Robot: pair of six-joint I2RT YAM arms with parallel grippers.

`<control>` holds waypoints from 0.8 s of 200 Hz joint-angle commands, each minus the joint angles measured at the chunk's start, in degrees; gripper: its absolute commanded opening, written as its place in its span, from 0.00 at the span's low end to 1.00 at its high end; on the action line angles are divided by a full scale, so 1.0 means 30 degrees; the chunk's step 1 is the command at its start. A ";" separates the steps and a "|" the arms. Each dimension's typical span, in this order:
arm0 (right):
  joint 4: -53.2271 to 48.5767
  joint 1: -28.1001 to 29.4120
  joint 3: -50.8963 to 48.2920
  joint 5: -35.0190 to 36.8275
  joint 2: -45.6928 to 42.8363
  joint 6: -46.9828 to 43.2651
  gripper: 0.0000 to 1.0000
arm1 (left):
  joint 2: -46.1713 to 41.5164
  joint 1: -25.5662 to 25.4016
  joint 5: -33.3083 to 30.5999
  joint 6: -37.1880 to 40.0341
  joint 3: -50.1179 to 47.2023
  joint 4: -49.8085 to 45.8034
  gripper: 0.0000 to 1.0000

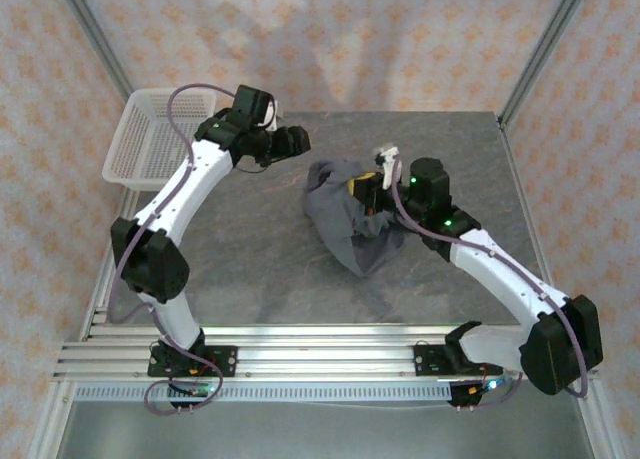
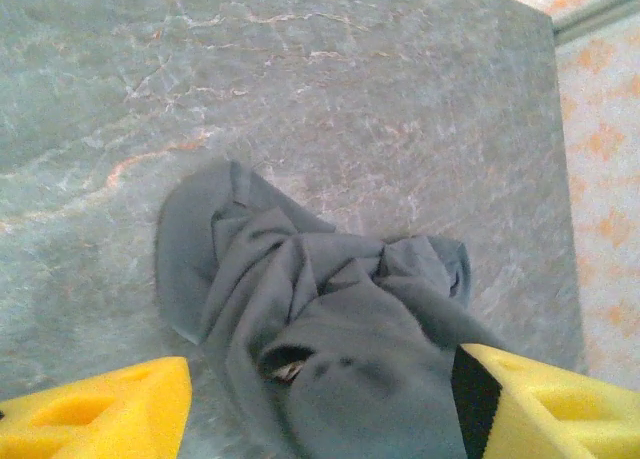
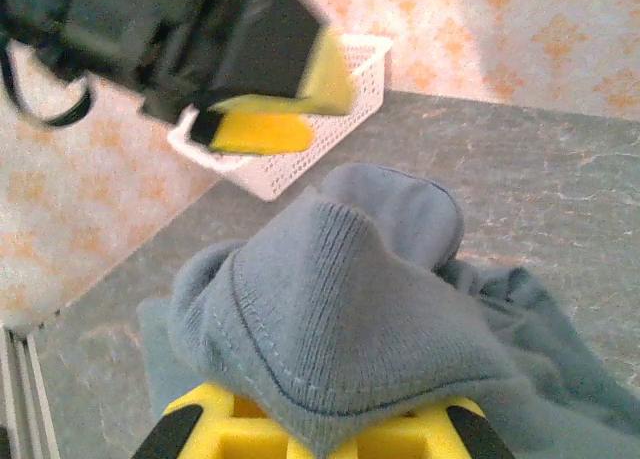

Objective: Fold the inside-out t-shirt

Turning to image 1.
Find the grey t-shirt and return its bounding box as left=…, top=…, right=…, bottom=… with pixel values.
left=302, top=158, right=409, bottom=279

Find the white perforated plastic basket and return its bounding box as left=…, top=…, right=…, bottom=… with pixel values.
left=102, top=87, right=217, bottom=194

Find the small circuit board with LED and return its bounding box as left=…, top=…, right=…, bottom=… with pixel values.
left=169, top=381, right=221, bottom=410
left=449, top=373, right=516, bottom=410

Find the grey metal lower panel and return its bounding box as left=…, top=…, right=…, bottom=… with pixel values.
left=57, top=401, right=594, bottom=459

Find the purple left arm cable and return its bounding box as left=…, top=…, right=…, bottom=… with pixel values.
left=109, top=82, right=239, bottom=416

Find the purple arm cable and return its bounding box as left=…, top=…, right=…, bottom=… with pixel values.
left=392, top=156, right=589, bottom=410
left=109, top=82, right=239, bottom=416

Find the aluminium table side rail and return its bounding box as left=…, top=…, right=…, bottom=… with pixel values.
left=499, top=123, right=569, bottom=340
left=79, top=188, right=139, bottom=340

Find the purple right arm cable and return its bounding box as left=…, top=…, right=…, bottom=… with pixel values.
left=392, top=156, right=589, bottom=410

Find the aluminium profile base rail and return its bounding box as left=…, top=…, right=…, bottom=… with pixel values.
left=52, top=323, right=601, bottom=383

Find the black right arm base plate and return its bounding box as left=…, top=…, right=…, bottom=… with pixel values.
left=413, top=343, right=504, bottom=378

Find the aluminium frame post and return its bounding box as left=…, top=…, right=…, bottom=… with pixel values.
left=499, top=0, right=594, bottom=130
left=52, top=0, right=134, bottom=103

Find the white slotted cable duct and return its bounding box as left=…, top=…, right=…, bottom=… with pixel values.
left=74, top=382, right=454, bottom=403

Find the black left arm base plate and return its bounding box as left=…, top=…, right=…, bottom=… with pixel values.
left=148, top=345, right=238, bottom=379

